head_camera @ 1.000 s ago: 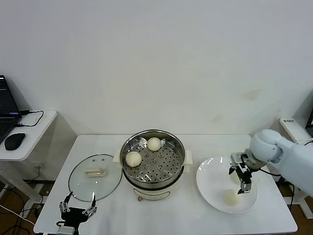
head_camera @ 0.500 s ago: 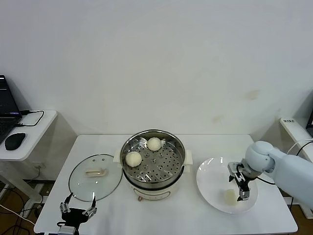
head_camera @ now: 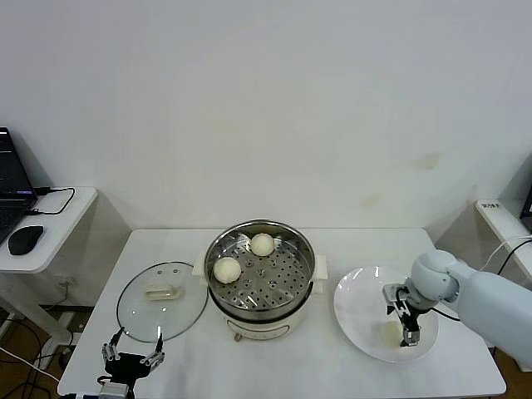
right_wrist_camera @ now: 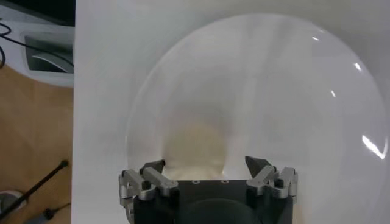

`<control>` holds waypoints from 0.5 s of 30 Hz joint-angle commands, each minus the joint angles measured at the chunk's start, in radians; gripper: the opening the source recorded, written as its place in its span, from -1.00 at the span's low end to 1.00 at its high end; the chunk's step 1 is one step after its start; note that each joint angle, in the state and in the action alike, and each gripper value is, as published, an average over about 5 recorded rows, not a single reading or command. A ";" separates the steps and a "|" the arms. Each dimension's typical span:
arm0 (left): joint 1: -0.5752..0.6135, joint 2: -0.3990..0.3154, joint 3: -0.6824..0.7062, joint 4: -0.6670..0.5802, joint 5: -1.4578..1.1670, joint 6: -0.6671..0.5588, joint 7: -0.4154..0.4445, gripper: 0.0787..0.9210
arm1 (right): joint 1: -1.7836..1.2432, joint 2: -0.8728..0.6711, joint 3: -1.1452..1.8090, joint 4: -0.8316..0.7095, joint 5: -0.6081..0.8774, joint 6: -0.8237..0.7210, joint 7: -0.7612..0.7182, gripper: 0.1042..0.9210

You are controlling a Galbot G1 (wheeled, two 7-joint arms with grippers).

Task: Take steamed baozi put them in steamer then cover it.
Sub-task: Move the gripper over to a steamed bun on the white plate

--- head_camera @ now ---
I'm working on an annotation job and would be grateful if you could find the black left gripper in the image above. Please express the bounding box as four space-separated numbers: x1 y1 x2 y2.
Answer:
101 326 165 386

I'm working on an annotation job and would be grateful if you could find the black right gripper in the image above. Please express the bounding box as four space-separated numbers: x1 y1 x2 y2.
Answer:
385 297 423 348

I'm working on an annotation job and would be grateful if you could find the white steamed baozi bun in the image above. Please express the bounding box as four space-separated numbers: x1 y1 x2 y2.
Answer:
213 256 242 285
376 321 404 348
249 232 275 257

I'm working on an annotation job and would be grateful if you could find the glass pot lid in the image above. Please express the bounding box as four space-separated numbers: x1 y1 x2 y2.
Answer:
116 260 209 343

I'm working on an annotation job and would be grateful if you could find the stainless steel steamer basket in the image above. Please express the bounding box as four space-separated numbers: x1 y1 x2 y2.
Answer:
204 219 316 313

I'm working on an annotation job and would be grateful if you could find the white round plate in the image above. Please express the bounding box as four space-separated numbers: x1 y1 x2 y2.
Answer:
332 265 440 364

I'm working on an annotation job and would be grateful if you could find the cream electric cooking pot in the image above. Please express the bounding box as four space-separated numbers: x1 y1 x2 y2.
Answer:
192 252 329 344

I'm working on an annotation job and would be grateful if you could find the white side table with laptop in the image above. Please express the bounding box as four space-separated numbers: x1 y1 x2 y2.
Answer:
0 185 131 346

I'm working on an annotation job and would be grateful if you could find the black computer mouse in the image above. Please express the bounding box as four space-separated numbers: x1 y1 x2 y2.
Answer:
7 224 44 256

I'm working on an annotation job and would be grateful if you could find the black laptop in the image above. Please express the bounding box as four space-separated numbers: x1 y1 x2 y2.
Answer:
0 126 38 245

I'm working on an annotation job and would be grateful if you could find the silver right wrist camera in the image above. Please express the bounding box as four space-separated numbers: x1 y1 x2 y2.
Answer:
382 283 408 301

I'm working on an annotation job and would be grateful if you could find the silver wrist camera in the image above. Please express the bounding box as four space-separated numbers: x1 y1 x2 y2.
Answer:
382 283 408 301
98 382 131 399

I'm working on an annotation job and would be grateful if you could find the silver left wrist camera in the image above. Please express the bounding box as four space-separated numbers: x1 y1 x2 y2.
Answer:
98 382 131 399

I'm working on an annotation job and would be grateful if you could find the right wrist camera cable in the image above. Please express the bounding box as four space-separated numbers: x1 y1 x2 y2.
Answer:
434 306 461 322

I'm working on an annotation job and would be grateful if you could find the white floor cable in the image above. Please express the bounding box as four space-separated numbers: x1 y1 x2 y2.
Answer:
0 347 62 382

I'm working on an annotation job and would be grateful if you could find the black cable with adapter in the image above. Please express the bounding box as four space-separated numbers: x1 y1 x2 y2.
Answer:
496 239 532 276

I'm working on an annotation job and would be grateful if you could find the black laptop usb cable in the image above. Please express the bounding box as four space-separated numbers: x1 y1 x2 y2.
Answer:
23 186 76 216

